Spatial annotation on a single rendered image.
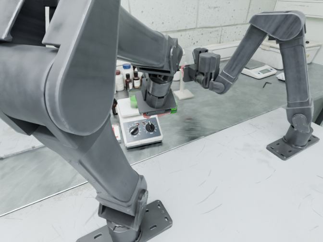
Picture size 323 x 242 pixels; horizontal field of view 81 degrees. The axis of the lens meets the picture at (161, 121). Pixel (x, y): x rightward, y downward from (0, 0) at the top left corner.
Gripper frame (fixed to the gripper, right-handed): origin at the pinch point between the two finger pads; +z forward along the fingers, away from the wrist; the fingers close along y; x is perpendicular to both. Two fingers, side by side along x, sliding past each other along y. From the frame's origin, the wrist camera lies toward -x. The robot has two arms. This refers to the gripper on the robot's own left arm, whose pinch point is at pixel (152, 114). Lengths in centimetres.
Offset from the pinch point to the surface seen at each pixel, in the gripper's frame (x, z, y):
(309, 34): -56, 27, -131
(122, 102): -11.9, 10.1, 7.7
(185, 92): -21.4, 25.2, -24.8
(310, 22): -61, 22, -131
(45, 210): 19.6, 1.7, 31.2
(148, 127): 0.9, 6.8, 0.9
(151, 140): 5.6, 8.0, 1.1
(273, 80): -22, 27, -81
